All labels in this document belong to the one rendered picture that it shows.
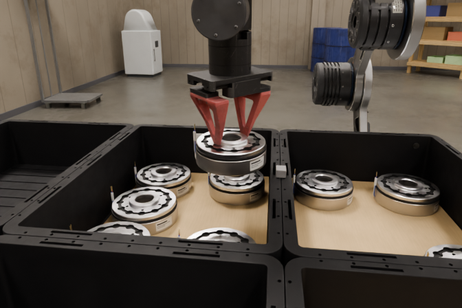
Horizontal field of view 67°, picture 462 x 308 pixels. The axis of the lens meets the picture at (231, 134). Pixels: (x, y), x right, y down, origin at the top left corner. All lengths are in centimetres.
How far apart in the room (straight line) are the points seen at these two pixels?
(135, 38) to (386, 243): 702
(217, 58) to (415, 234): 40
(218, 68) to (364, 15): 60
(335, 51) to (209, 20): 694
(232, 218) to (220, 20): 33
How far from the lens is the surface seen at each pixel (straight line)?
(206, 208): 62
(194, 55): 875
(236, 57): 45
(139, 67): 741
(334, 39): 730
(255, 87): 47
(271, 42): 857
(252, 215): 60
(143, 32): 730
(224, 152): 47
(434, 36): 858
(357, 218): 62
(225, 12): 37
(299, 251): 36
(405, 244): 59
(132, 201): 58
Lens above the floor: 114
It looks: 18 degrees down
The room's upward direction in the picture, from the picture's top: straight up
